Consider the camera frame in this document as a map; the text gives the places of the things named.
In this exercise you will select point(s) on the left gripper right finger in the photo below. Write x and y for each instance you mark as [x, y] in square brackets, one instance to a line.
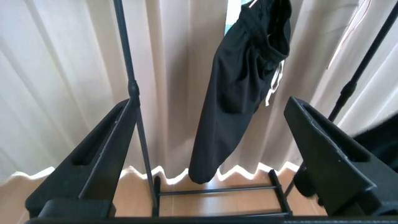
[342, 177]

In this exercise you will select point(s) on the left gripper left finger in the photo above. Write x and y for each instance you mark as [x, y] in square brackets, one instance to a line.
[90, 177]

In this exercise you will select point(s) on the black garment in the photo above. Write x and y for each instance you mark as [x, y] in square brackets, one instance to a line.
[382, 140]

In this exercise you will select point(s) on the black shorts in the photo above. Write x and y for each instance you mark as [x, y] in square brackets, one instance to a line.
[233, 93]

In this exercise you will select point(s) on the black clothes rack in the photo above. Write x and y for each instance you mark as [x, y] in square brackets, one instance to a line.
[133, 88]

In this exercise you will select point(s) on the window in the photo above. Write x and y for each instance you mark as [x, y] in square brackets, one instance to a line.
[233, 15]

